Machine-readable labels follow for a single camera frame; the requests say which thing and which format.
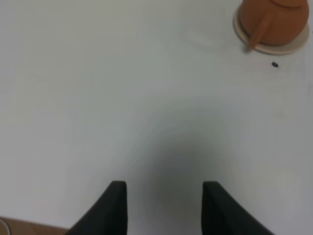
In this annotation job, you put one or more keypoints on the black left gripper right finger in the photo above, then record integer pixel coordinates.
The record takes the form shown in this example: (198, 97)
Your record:
(221, 214)

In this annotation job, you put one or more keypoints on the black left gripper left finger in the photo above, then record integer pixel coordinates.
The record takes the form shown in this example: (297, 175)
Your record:
(108, 216)

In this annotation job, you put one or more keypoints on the beige round teapot coaster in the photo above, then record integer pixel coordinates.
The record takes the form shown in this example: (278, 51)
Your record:
(285, 49)

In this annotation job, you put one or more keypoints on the brown clay teapot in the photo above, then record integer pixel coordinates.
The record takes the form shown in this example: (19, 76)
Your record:
(273, 22)

